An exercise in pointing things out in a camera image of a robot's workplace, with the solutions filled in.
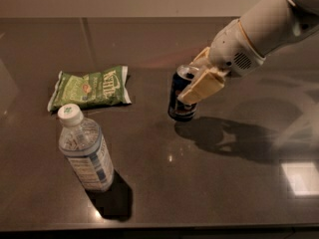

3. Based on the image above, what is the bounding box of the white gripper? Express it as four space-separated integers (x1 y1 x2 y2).
177 19 265 105

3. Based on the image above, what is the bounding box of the blue pepsi can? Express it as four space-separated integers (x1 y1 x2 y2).
166 64 201 122

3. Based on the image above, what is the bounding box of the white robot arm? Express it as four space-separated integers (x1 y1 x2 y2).
178 0 319 105

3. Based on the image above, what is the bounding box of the clear plastic water bottle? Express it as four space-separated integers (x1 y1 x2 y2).
58 104 115 192

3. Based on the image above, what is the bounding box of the green kettle chips bag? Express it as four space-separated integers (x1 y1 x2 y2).
47 66 131 112

